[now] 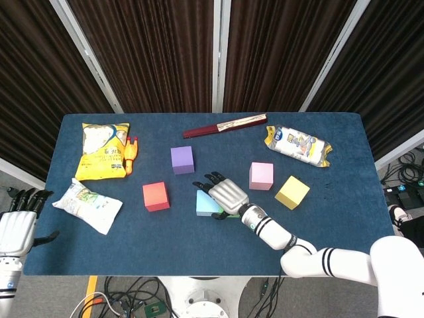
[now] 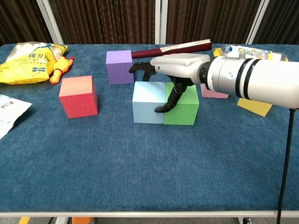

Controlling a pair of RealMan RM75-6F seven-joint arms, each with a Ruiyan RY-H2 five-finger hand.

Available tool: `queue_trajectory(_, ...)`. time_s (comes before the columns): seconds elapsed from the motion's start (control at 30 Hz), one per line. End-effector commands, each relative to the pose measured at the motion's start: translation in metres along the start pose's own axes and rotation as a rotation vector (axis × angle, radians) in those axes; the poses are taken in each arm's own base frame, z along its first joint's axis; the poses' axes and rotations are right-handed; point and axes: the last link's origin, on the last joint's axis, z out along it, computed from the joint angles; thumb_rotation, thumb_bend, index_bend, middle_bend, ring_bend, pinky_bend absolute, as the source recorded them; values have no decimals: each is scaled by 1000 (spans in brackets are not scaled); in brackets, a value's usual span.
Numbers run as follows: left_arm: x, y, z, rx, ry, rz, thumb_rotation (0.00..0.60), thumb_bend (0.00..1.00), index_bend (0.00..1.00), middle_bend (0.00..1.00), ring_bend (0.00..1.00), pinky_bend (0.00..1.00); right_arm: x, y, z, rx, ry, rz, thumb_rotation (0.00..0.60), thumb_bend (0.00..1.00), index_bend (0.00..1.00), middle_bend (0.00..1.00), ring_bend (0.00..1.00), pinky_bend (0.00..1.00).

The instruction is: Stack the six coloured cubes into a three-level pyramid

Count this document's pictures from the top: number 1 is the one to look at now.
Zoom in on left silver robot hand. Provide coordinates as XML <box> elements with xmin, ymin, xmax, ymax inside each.
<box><xmin>0</xmin><ymin>188</ymin><xmax>60</xmax><ymax>256</ymax></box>

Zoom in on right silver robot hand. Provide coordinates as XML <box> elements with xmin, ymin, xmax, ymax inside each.
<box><xmin>192</xmin><ymin>171</ymin><xmax>250</xmax><ymax>221</ymax></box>

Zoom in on green foam cube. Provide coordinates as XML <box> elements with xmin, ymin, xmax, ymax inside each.
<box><xmin>218</xmin><ymin>207</ymin><xmax>241</xmax><ymax>219</ymax></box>

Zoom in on light blue foam cube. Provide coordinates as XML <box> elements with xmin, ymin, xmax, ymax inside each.
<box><xmin>195</xmin><ymin>189</ymin><xmax>223</xmax><ymax>217</ymax></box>

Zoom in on pink foam cube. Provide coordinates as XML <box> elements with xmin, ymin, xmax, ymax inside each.
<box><xmin>248</xmin><ymin>162</ymin><xmax>275</xmax><ymax>191</ymax></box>

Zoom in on yellow cube block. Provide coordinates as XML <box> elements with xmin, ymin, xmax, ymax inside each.
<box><xmin>274</xmin><ymin>175</ymin><xmax>311</xmax><ymax>211</ymax></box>

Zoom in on red foam cube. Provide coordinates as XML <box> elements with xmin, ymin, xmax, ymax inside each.
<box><xmin>142</xmin><ymin>181</ymin><xmax>171</xmax><ymax>212</ymax></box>

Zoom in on purple foam cube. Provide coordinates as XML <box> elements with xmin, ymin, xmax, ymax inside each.
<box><xmin>170</xmin><ymin>145</ymin><xmax>195</xmax><ymax>176</ymax></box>

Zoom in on blue felt table cover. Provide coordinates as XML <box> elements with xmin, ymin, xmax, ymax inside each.
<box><xmin>23</xmin><ymin>112</ymin><xmax>405</xmax><ymax>278</ymax></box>

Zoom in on dark red folded fan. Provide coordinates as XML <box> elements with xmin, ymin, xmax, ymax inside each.
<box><xmin>182</xmin><ymin>113</ymin><xmax>268</xmax><ymax>140</ymax></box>

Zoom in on white snack bag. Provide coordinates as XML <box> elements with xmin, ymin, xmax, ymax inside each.
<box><xmin>52</xmin><ymin>178</ymin><xmax>123</xmax><ymax>236</ymax></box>

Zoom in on clear pack of white rolls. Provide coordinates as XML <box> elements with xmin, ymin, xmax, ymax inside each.
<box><xmin>264</xmin><ymin>124</ymin><xmax>333</xmax><ymax>168</ymax></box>

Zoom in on yellow rubber chicken toy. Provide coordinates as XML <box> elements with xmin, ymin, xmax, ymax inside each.
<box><xmin>123</xmin><ymin>135</ymin><xmax>140</xmax><ymax>176</ymax></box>

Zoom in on yellow snack bag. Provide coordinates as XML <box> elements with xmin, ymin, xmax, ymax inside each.
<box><xmin>75</xmin><ymin>122</ymin><xmax>131</xmax><ymax>182</ymax></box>

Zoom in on green circuit board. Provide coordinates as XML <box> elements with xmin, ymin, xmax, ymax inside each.
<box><xmin>144</xmin><ymin>301</ymin><xmax>166</xmax><ymax>317</ymax></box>

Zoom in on brown curtain panel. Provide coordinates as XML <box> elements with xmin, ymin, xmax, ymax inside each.
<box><xmin>222</xmin><ymin>0</ymin><xmax>358</xmax><ymax>113</ymax></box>
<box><xmin>0</xmin><ymin>0</ymin><xmax>115</xmax><ymax>182</ymax></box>
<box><xmin>306</xmin><ymin>0</ymin><xmax>424</xmax><ymax>162</ymax></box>
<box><xmin>67</xmin><ymin>0</ymin><xmax>220</xmax><ymax>114</ymax></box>

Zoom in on person's white shoe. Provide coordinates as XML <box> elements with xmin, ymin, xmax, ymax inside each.
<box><xmin>389</xmin><ymin>204</ymin><xmax>413</xmax><ymax>248</ymax></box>

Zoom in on black power unit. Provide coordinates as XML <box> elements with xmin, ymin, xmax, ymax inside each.
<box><xmin>383</xmin><ymin>185</ymin><xmax>424</xmax><ymax>209</ymax></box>

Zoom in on black trouser leg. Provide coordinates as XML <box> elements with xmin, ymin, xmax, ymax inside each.
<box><xmin>399</xmin><ymin>218</ymin><xmax>424</xmax><ymax>248</ymax></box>

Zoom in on white partition post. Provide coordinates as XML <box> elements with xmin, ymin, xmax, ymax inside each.
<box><xmin>0</xmin><ymin>157</ymin><xmax>46</xmax><ymax>190</ymax></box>
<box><xmin>375</xmin><ymin>128</ymin><xmax>424</xmax><ymax>170</ymax></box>
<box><xmin>49</xmin><ymin>0</ymin><xmax>124</xmax><ymax>114</ymax></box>
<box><xmin>299</xmin><ymin>0</ymin><xmax>371</xmax><ymax>113</ymax></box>
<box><xmin>211</xmin><ymin>0</ymin><xmax>232</xmax><ymax>113</ymax></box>

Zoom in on white floor cable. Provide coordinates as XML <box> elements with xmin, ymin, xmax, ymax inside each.
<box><xmin>69</xmin><ymin>291</ymin><xmax>125</xmax><ymax>318</ymax></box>

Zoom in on black cables with green plug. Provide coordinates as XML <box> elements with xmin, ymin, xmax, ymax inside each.
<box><xmin>244</xmin><ymin>276</ymin><xmax>286</xmax><ymax>318</ymax></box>

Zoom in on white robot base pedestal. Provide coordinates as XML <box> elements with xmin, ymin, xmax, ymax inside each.
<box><xmin>158</xmin><ymin>276</ymin><xmax>251</xmax><ymax>318</ymax></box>

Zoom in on black floor cable tangle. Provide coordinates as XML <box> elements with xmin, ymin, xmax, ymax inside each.
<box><xmin>99</xmin><ymin>276</ymin><xmax>176</xmax><ymax>318</ymax></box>
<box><xmin>380</xmin><ymin>150</ymin><xmax>424</xmax><ymax>188</ymax></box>

